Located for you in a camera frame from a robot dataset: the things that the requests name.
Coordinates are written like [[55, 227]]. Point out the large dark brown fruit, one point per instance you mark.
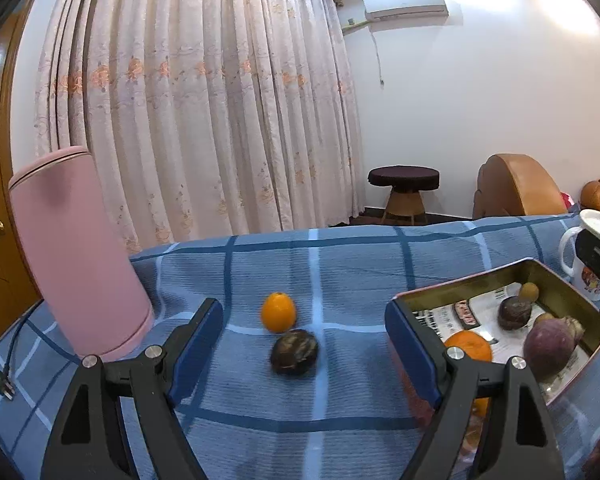
[[294, 353]]

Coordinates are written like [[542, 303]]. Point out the pink metal tin box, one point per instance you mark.
[[557, 296]]

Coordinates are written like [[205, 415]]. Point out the floral pink curtain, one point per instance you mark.
[[205, 117]]

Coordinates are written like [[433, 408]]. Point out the pink cylindrical appliance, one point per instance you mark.
[[81, 268]]

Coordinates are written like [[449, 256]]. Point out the black power cable plug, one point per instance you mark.
[[7, 388]]

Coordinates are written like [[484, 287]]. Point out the dark round stool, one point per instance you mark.
[[407, 184]]

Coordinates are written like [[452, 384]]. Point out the cut sweet potato piece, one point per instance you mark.
[[575, 327]]

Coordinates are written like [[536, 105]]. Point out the white printed mug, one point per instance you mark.
[[581, 278]]

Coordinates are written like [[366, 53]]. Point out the white air conditioner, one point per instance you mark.
[[379, 10]]

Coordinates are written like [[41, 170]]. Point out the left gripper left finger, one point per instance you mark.
[[89, 440]]

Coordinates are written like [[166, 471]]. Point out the brown leather armchair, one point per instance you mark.
[[511, 185]]

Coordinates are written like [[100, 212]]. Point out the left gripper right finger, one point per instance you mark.
[[517, 439]]

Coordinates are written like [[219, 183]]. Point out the small dark fruit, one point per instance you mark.
[[514, 313]]

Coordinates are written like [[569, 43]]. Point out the orange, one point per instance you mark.
[[480, 407], [474, 345]]

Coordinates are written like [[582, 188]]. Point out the small yellow-brown fruit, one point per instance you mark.
[[529, 292]]

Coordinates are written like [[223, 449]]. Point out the round purple fruit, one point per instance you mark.
[[548, 348]]

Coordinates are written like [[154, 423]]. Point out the small oval orange kumquat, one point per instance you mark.
[[278, 313]]

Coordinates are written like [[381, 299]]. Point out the blue plaid tablecloth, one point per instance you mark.
[[347, 417]]

